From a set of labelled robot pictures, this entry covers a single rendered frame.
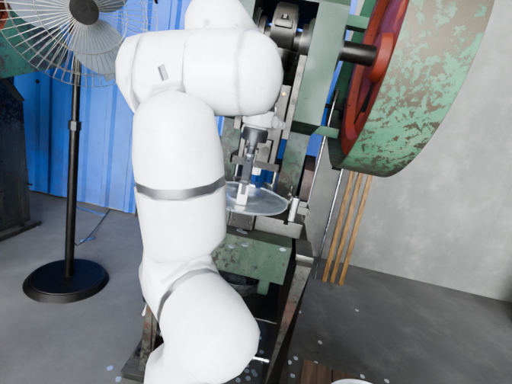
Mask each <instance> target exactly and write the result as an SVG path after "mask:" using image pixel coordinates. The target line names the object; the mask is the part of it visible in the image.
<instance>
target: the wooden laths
mask: <svg viewBox="0 0 512 384"><path fill-rule="evenodd" d="M343 172H344V169H342V170H341V171H340V174H339V178H338V183H337V187H336V190H335V193H334V198H333V201H332V205H331V210H330V213H329V217H328V221H327V225H326V228H325V234H324V237H323V240H322V245H321V248H320V252H319V255H318V260H317V264H316V266H315V272H314V275H313V279H314V280H315V278H316V274H317V272H318V266H319V263H320V260H321V256H322V252H323V248H324V245H325V239H326V236H327V234H328V228H329V225H330V221H331V216H332V213H333V210H334V205H335V201H336V198H337V195H338V190H339V187H340V183H341V178H342V174H343ZM354 175H355V171H350V174H349V177H348V180H347V185H346V188H345V192H344V197H343V200H342V203H341V208H340V212H339V214H338V220H337V223H336V226H335V229H334V234H333V238H332V241H331V246H330V249H329V252H328V258H327V261H326V264H325V269H324V273H323V275H322V281H324V282H326V280H327V277H328V272H329V269H330V266H331V261H332V258H333V254H334V250H335V246H336V243H337V240H338V235H339V232H340V228H341V223H342V220H343V217H344V212H345V209H346V205H347V201H348V197H349V194H350V189H351V186H352V183H353V179H354ZM362 179H363V173H360V172H358V175H357V181H356V184H355V187H354V192H353V195H352V198H351V202H350V206H349V210H348V213H347V218H346V221H345V224H344V229H343V232H342V236H341V240H340V244H339V247H338V252H337V255H336V258H335V261H334V266H333V270H332V272H331V278H330V282H331V283H334V281H335V277H336V275H337V272H338V267H339V264H340V260H341V255H342V252H343V249H344V244H345V241H346V237H347V233H348V229H349V227H350V221H351V219H352V215H353V212H354V207H355V204H356V201H357V196H358V193H359V189H360V185H361V181H362ZM372 179H373V175H369V174H368V175H367V178H366V183H365V186H364V189H363V194H362V197H361V201H360V205H359V209H358V211H357V217H356V219H355V223H354V228H353V231H352V234H351V237H350V242H349V245H348V248H347V253H346V256H345V259H344V264H343V267H342V271H341V275H340V279H339V281H338V285H339V286H343V284H344V279H345V276H346V273H347V268H348V265H349V262H350V257H351V254H352V251H353V248H354V243H355V240H356V237H357V232H358V229H359V226H360V220H361V218H362V215H363V210H364V207H365V204H366V199H367V196H368V193H369V189H370V185H371V181H372Z"/></svg>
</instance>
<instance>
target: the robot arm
mask: <svg viewBox="0 0 512 384"><path fill-rule="evenodd" d="M115 65H116V83H117V85H118V87H119V88H120V90H121V92H122V94H123V96H124V97H125V99H126V102H127V103H128V105H129V107H130V108H131V109H132V111H133V112H134V116H133V147H132V161H133V173H134V179H135V187H134V192H135V197H136V205H137V210H138V215H139V224H140V228H141V233H142V242H143V247H144V252H143V260H142V263H141V264H140V266H139V279H140V283H141V287H142V294H143V296H144V298H145V300H146V302H147V303H148V305H149V307H150V309H151V310H152V312H153V314H154V316H155V317H156V319H157V321H158V323H159V327H160V329H161V332H162V337H163V339H164V343H163V344H161V345H160V346H159V347H158V348H156V349H155V350H154V351H153V352H151V353H150V355H149V359H148V362H147V364H146V373H145V379H144V384H221V383H224V382H227V381H229V380H230V379H233V378H235V377H236V376H238V375H240V373H241V372H242V371H243V369H244V368H245V367H246V366H247V365H248V363H249V362H250V361H251V359H252V358H253V356H254V355H255V354H256V353H257V351H258V343H259V338H260V333H261V332H260V329H259V327H258V324H257V322H256V321H255V319H254V317H253V315H252V314H251V312H250V311H249V309H248V307H247V306H246V304H245V302H244V300H243V299H242V297H241V296H240V295H239V294H238V293H237V292H236V291H235V290H234V289H233V288H232V287H231V286H230V285H229V284H228V283H227V282H226V281H225V280H224V279H223V278H222V277H221V276H220V275H219V271H218V270H217V268H216V265H215V264H214V262H213V259H212V251H213V250H215V249H216V248H217V247H218V246H219V245H221V244H222V242H223V240H224V238H225V236H226V178H225V169H224V160H223V151H222V145H221V142H220V138H219V132H218V129H217V125H216V119H215V117H225V116H243V117H242V122H244V123H246V126H244V127H243V131H242V138H243V139H245V140H248V141H249V143H248V145H247V146H246V147H245V156H244V164H243V169H242V177H241V180H240V181H238V182H239V183H240V185H239V189H238V196H237V200H236V204H239V205H243V206H245V205H246V201H247V197H248V191H249V187H250V184H252V181H250V180H251V174H252V171H253V167H254V163H255V161H256V158H257V154H258V152H259V148H257V146H258V143H266V142H267V137H268V131H267V128H272V127H273V128H275V129H281V130H283V129H284V128H285V126H286V123H284V122H283V121H282V120H281V119H280V118H278V117H277V116H275V103H277V102H278V100H279V97H280V91H281V88H282V85H283V67H282V62H281V59H280V54H279V51H278V49H277V45H276V44H275V42H273V41H272V39H271V38H269V37H268V36H266V35H264V34H262V33H260V32H259V29H258V27H257V26H256V24H255V23H254V22H253V20H252V19H251V17H250V16H249V14H248V13H247V11H246V10H245V9H244V7H243V6H242V4H241V3H240V1H239V0H192V1H191V3H190V5H189V7H188V9H187V11H186V13H185V15H184V30H163V31H155V32H146V33H142V34H137V35H134V36H131V37H127V38H126V39H125V40H124V42H123V44H122V46H121V47H120V49H119V52H118V54H117V58H116V61H115Z"/></svg>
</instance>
